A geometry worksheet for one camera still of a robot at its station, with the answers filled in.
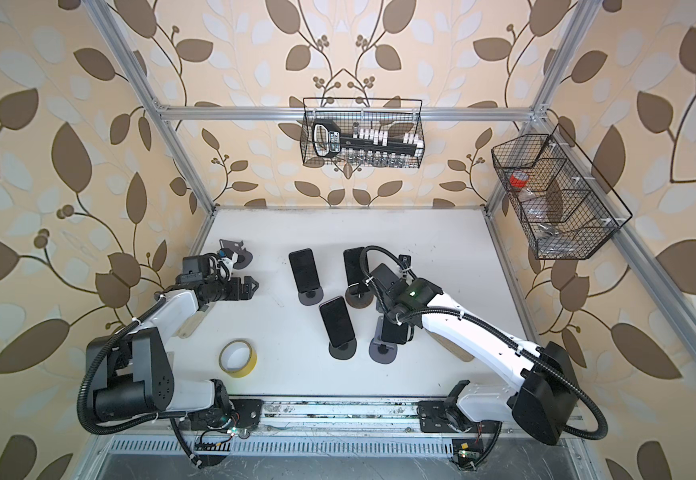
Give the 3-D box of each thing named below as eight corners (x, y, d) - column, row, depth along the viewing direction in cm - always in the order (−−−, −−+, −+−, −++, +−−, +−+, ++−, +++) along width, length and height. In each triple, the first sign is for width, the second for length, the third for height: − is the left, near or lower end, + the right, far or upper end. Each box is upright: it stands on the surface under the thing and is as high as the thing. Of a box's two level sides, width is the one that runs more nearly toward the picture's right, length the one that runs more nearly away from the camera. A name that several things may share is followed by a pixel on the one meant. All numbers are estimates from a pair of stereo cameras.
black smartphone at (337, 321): (335, 353, 86) (330, 330, 73) (324, 329, 90) (318, 303, 77) (355, 343, 88) (354, 318, 74) (343, 320, 92) (341, 293, 79)
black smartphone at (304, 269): (301, 300, 96) (292, 271, 83) (297, 283, 100) (287, 253, 87) (322, 293, 98) (316, 264, 85) (317, 277, 102) (310, 246, 89)
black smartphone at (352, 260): (348, 293, 97) (346, 266, 85) (345, 276, 101) (343, 248, 89) (365, 291, 98) (366, 264, 85) (363, 274, 102) (363, 246, 90)
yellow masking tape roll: (220, 378, 83) (213, 373, 79) (229, 345, 89) (223, 339, 85) (253, 378, 83) (248, 373, 79) (260, 345, 89) (256, 339, 85)
